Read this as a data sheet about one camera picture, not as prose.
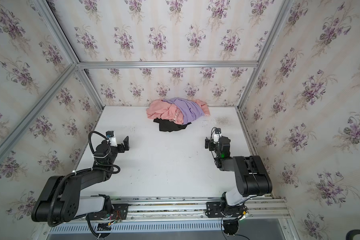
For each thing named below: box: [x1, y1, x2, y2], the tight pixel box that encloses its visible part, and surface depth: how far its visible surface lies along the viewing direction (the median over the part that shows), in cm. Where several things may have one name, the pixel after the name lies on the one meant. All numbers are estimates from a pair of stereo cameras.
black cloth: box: [153, 118, 192, 132], surface depth 107 cm
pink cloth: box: [146, 99, 211, 125], surface depth 110 cm
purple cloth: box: [163, 97, 205, 125], surface depth 109 cm
